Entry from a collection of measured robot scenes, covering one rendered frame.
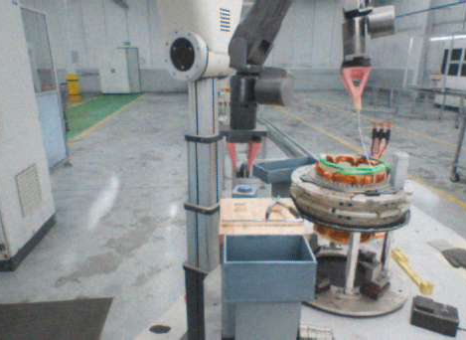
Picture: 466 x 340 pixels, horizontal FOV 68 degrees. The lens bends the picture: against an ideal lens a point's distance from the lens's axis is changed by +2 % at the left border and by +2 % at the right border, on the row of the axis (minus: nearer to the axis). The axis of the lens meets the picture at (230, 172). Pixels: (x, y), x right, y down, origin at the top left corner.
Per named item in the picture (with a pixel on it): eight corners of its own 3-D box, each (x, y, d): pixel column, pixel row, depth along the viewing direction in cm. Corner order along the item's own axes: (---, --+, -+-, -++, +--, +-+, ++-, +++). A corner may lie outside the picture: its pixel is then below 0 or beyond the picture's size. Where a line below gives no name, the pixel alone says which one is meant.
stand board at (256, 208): (308, 244, 73) (308, 234, 72) (219, 244, 72) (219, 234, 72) (290, 206, 92) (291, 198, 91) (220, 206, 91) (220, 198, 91)
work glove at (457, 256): (513, 279, 104) (515, 273, 103) (471, 282, 103) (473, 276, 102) (455, 241, 127) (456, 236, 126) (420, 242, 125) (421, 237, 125)
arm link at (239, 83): (238, 71, 73) (225, 72, 68) (268, 72, 69) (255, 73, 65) (238, 103, 75) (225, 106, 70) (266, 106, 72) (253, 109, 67)
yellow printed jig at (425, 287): (434, 294, 98) (436, 284, 97) (421, 294, 97) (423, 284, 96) (398, 253, 118) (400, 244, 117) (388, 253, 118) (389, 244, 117)
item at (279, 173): (303, 222, 141) (308, 155, 132) (321, 234, 131) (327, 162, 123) (250, 235, 131) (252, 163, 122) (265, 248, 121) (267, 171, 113)
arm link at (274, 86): (251, 47, 73) (232, 37, 66) (303, 47, 68) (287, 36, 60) (245, 103, 75) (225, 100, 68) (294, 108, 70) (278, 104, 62)
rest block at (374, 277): (364, 282, 96) (366, 266, 94) (373, 274, 99) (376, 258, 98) (380, 290, 93) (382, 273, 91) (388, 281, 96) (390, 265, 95)
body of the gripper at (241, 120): (268, 139, 70) (269, 103, 68) (219, 139, 70) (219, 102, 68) (264, 133, 77) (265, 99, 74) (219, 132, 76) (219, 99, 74)
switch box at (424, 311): (455, 338, 82) (460, 319, 80) (409, 324, 86) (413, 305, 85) (453, 322, 87) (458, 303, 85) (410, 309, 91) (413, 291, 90)
